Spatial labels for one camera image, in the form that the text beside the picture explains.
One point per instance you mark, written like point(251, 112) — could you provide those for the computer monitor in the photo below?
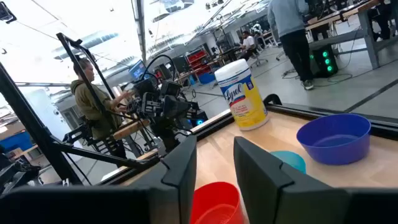
point(137, 70)

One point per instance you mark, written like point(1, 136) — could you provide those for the person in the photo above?
point(90, 105)
point(292, 31)
point(248, 43)

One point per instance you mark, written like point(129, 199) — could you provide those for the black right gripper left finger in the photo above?
point(174, 186)

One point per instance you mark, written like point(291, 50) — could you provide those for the black diagonal frame strut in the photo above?
point(102, 157)

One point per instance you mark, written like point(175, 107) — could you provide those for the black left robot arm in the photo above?
point(168, 137)

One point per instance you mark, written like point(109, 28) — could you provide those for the thin black frame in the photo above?
point(84, 68)

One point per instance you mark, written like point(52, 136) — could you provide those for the red plastic cup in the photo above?
point(214, 202)

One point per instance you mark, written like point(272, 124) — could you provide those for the red storage rack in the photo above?
point(197, 60)

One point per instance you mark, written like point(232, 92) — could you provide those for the blue plastic bowl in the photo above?
point(335, 149)

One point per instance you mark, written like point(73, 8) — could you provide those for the grey workbench wooden top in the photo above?
point(367, 18)

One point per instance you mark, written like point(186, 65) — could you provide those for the blue storage bin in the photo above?
point(15, 141)
point(206, 77)

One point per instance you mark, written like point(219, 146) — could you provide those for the teal plastic bowl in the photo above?
point(293, 160)

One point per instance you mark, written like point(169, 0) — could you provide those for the wooden station table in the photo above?
point(130, 129)

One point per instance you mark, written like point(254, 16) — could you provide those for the black frame post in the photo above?
point(28, 124)

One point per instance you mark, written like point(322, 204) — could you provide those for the Lysol wipes canister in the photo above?
point(242, 96)

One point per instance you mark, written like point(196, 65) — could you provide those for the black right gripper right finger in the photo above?
point(267, 193)

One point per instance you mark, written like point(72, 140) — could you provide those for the office chair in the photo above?
point(259, 56)

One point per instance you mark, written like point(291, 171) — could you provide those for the computer tower blue lights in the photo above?
point(199, 119)

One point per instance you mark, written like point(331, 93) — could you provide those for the computer tower green lights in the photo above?
point(323, 60)

